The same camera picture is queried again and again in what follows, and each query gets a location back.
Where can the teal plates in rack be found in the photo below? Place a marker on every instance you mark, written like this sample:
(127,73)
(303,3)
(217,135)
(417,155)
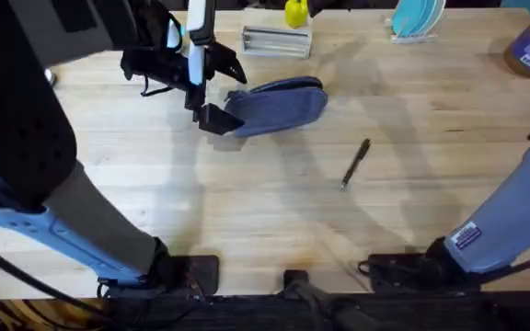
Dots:
(417,18)

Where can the left wrist upright plate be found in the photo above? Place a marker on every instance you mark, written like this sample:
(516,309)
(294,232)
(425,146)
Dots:
(197,50)

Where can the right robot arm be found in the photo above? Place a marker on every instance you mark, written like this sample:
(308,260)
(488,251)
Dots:
(513,207)

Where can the small metal object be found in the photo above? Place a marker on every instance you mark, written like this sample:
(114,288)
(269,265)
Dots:
(50,77)

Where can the blue soft zip bag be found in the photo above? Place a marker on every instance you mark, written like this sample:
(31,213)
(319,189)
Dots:
(279,108)

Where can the grey metal box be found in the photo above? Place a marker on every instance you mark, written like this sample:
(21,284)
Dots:
(276,42)

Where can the black pen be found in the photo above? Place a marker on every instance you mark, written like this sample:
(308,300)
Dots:
(355,163)

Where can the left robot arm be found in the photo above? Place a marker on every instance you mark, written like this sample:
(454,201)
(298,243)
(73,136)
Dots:
(16,138)

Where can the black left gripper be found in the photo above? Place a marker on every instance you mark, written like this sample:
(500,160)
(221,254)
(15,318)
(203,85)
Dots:
(161,66)

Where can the black rail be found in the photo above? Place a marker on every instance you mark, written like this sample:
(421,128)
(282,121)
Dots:
(338,312)

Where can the yellow plastic object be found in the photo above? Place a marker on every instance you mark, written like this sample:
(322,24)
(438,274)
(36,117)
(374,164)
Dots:
(296,13)

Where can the teal box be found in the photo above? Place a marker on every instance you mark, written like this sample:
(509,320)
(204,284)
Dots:
(529,5)

